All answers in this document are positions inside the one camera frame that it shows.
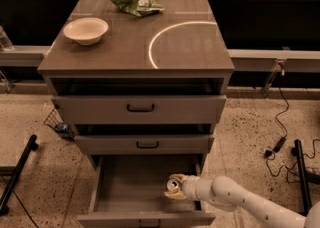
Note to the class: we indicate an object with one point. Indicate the clear plastic bottle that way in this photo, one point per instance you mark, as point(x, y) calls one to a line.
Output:
point(5, 42)

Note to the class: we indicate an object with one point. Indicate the wire basket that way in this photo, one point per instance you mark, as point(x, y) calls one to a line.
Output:
point(62, 129)

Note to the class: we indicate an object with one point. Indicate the white ceramic bowl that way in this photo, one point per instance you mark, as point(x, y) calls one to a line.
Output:
point(86, 31)

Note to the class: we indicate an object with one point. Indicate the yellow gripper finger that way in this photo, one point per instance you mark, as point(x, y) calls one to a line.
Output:
point(178, 177)
point(174, 195)

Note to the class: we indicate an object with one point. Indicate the right black stand leg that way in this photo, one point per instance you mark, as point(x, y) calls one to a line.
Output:
point(304, 186)

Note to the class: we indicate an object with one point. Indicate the top grey drawer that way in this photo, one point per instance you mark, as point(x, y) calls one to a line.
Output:
point(140, 109)

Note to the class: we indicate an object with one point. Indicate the grey drawer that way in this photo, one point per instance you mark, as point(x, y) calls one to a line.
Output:
point(144, 144)
point(129, 193)
point(140, 109)

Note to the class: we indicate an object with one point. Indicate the green chip bag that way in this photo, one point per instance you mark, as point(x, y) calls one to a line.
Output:
point(138, 8)

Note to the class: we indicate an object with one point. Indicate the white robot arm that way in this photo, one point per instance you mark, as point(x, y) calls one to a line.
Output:
point(224, 193)

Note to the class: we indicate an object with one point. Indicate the black stand leg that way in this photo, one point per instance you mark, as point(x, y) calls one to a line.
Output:
point(13, 173)
point(304, 186)

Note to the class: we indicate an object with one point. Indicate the orange soda can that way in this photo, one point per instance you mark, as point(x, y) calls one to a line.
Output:
point(173, 185)

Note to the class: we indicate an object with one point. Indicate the grey drawer cabinet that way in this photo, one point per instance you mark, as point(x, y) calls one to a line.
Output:
point(177, 52)

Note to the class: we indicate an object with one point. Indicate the bottom grey drawer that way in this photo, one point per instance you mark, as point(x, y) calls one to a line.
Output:
point(129, 193)

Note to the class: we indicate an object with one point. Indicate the middle grey drawer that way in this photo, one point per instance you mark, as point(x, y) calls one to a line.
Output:
point(144, 144)

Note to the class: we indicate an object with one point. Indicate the left black stand leg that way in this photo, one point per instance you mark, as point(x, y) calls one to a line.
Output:
point(13, 173)

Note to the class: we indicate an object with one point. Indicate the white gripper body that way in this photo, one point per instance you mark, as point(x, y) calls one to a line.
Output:
point(189, 186)

